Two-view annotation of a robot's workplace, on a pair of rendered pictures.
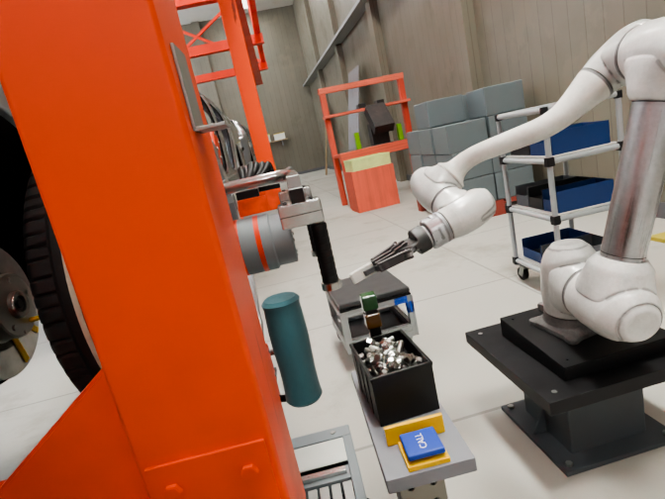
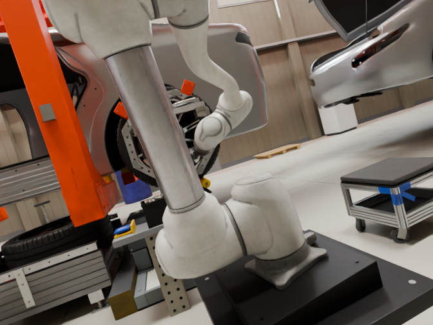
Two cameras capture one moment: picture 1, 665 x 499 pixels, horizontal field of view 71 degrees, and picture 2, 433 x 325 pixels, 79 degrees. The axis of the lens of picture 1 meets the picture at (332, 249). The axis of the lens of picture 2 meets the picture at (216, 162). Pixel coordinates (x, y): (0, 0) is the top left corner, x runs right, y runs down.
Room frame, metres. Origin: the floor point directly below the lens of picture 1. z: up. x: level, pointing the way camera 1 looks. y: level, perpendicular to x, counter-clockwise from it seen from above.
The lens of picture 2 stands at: (1.11, -1.40, 0.75)
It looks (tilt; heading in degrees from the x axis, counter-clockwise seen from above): 5 degrees down; 82
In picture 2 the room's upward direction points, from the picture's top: 17 degrees counter-clockwise
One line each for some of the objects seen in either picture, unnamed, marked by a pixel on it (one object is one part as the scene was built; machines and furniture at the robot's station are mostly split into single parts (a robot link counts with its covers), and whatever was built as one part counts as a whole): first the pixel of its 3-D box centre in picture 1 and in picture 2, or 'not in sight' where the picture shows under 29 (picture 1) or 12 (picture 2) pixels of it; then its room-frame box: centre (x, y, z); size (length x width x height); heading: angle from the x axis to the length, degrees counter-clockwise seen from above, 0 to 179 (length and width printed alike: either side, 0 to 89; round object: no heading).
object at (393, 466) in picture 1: (402, 412); (159, 224); (0.94, -0.08, 0.44); 0.43 x 0.17 x 0.03; 4
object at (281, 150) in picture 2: not in sight; (277, 151); (3.54, 4.80, 0.05); 1.07 x 0.75 x 0.10; 7
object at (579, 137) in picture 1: (560, 197); not in sight; (2.47, -1.28, 0.50); 0.54 x 0.42 x 1.00; 4
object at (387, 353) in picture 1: (391, 371); (163, 206); (0.99, -0.07, 0.51); 0.20 x 0.14 x 0.13; 8
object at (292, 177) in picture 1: (251, 169); not in sight; (1.04, 0.14, 1.03); 0.19 x 0.18 x 0.11; 94
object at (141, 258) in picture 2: not in sight; (144, 236); (0.74, 0.49, 0.26); 0.42 x 0.18 x 0.35; 94
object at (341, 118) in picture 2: not in sight; (336, 109); (5.51, 5.02, 0.63); 0.70 x 0.58 x 1.25; 7
